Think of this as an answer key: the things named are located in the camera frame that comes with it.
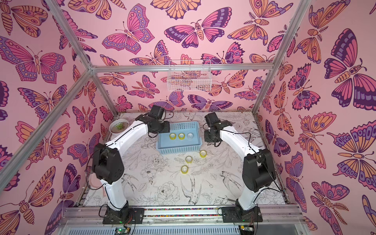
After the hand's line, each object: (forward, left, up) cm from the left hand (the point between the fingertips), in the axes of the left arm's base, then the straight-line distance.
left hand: (168, 127), depth 93 cm
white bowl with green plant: (+3, +35, -3) cm, 35 cm away
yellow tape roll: (+2, -1, -13) cm, 13 cm away
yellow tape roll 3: (-12, -22, -13) cm, 28 cm away
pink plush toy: (-29, +42, -14) cm, 53 cm away
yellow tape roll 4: (-15, -13, -13) cm, 24 cm away
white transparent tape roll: (+3, -14, -14) cm, 20 cm away
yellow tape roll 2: (+3, -7, -15) cm, 17 cm away
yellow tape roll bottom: (-22, -10, -15) cm, 28 cm away
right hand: (-7, -24, -2) cm, 25 cm away
